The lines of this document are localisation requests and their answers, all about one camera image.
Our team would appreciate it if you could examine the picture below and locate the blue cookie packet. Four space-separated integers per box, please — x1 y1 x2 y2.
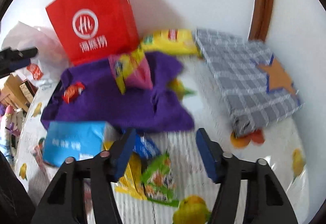
133 135 161 160

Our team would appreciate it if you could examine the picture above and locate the red snack packet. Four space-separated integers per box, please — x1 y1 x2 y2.
62 82 85 104

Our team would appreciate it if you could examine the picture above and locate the pink yellow snack bag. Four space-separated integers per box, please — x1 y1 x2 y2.
108 48 153 95

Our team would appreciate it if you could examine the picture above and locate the yellow snack packet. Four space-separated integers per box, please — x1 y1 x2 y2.
114 149 147 200

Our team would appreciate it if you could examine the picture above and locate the white Miniso plastic bag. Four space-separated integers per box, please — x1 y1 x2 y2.
2 22 70 88

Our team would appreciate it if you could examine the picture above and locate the blue tissue pack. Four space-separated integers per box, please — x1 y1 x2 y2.
43 121 120 167

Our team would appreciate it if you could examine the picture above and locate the green snack packet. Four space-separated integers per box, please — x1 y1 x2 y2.
140 152 179 208

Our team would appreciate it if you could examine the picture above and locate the purple plush toy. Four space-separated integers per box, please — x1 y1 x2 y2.
1 105 24 160

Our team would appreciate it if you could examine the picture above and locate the purple towel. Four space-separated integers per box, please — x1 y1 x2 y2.
41 51 195 132

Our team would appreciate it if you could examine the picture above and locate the grey checked fabric box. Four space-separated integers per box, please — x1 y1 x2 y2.
192 29 302 137

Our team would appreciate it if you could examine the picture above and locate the red Haidilao paper bag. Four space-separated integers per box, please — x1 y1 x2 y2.
46 0 139 65

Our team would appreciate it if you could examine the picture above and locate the yellow chips bag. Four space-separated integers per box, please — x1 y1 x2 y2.
139 29 200 56

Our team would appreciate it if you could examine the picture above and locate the brown wooden door frame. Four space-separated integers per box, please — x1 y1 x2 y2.
248 0 276 42

